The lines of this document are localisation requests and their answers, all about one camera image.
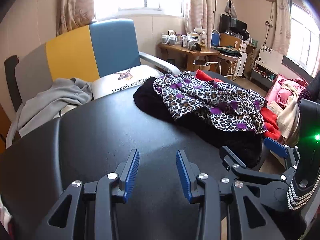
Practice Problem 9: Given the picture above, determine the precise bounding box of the grey garment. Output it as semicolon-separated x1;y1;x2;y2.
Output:
6;77;93;145

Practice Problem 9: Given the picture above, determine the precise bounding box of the grey hanging bag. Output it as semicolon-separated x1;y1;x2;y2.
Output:
224;0;237;18

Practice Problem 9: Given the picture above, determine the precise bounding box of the dark green cloth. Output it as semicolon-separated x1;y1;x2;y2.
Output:
214;46;242;57

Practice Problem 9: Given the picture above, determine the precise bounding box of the red garment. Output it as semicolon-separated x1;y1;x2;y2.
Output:
195;69;280;140

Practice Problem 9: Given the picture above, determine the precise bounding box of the wooden desk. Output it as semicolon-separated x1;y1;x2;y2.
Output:
159;42;220;73

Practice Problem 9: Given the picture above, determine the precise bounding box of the white floral cabinet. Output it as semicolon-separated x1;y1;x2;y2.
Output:
251;44;283;83

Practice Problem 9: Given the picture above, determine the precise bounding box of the leopard print garment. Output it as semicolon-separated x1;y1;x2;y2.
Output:
153;70;268;133

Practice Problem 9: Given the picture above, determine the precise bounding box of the black monitor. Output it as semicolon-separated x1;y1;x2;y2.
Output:
219;14;248;34

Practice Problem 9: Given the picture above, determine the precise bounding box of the black garment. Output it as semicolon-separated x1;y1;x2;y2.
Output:
133;76;263;168

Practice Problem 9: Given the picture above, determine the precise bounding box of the wooden wardrobe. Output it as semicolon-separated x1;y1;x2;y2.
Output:
0;105;7;153

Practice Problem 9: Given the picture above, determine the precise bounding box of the black white patterned strap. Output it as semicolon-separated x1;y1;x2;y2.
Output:
287;180;316;210

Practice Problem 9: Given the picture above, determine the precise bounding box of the blue chair back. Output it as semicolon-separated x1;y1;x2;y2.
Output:
211;29;221;48

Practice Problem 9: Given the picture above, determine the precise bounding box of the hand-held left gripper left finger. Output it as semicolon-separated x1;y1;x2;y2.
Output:
35;149;140;240

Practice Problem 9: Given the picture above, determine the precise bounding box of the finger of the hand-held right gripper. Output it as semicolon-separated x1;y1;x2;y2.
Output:
219;146;288;189
264;137;300;170

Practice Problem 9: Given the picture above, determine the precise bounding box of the grey yellow blue sofa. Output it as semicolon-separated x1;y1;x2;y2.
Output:
4;19;180;140

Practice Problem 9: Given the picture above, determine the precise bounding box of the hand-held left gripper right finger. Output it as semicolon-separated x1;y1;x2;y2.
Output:
176;150;285;240

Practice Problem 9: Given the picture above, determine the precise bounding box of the white stool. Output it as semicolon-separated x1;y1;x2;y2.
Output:
215;52;241;77

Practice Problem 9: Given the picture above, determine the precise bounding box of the white printed pillow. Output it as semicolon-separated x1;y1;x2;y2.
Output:
91;65;163;99

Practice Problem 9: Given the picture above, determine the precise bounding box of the beige garment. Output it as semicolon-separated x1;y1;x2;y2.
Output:
269;81;304;140

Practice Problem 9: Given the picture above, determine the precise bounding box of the small window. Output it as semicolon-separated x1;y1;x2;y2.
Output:
286;2;320;78

